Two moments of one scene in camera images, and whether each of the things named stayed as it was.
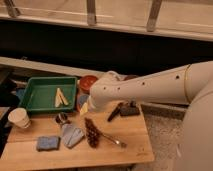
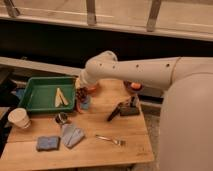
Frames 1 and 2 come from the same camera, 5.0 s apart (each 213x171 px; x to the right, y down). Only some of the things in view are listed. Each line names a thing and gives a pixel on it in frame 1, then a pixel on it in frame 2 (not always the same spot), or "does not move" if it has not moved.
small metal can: (61, 117) does not move
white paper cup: (20, 117) does not move
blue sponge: (48, 143) does not move
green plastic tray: (40, 93) does not move
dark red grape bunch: (93, 133) → (81, 94)
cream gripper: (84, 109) → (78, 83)
